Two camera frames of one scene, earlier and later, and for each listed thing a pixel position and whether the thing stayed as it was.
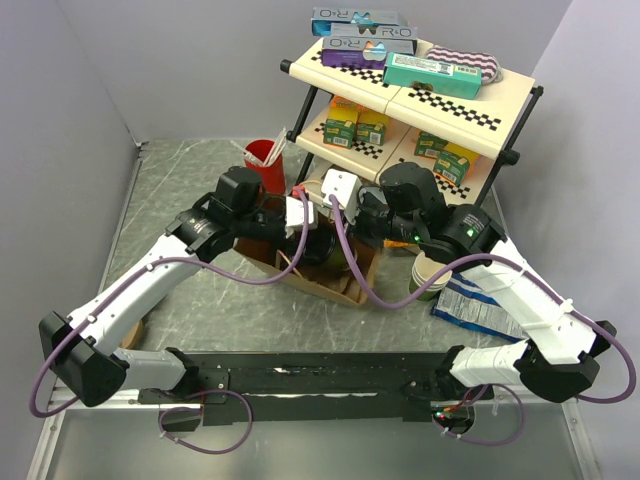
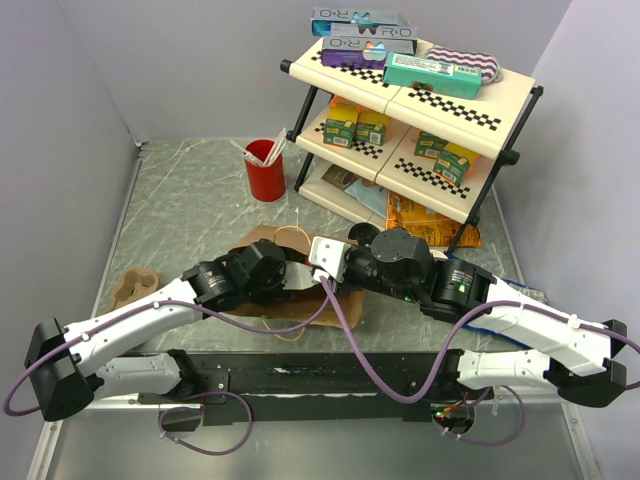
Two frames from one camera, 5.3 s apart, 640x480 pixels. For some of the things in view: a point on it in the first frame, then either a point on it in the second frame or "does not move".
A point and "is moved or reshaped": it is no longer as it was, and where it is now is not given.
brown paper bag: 326,267 is moved or reshaped
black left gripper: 281,246 -> 275,289
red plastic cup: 272,178 does not move
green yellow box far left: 340,126 does not move
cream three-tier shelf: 465,145 does not move
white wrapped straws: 273,154 does not move
